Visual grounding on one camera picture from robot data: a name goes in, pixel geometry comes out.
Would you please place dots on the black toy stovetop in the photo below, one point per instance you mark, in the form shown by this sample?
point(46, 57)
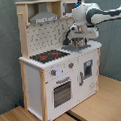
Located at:
point(48, 56)

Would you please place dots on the grey toy sink basin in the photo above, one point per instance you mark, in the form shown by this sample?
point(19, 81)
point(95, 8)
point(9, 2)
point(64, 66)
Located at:
point(72, 48)

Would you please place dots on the grey cabinet door handle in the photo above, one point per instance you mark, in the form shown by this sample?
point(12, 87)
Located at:
point(81, 79)

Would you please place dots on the toy oven door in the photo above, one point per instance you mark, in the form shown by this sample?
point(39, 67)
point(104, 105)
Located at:
point(62, 92)

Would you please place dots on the wooden toy kitchen unit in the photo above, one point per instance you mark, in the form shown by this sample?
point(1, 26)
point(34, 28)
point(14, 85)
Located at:
point(37, 81)

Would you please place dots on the grey toy range hood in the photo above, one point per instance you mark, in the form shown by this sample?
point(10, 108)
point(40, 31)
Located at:
point(43, 15)

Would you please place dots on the right red stove knob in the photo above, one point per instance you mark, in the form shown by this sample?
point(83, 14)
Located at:
point(71, 65)

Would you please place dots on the grey toy ice dispenser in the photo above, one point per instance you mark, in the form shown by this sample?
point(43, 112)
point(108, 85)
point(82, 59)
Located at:
point(88, 69)

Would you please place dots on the black toy faucet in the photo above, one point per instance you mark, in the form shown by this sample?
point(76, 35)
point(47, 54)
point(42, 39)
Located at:
point(67, 41)

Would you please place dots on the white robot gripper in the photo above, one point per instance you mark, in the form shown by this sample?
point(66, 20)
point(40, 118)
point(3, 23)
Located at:
point(82, 28)

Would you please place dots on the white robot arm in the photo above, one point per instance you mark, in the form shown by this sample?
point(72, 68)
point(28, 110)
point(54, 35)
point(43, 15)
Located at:
point(92, 14)

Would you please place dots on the white toy microwave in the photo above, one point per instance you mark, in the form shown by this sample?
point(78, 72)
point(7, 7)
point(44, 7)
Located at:
point(68, 5)

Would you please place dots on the small silver toy pot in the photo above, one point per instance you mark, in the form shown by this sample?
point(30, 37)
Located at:
point(87, 35)

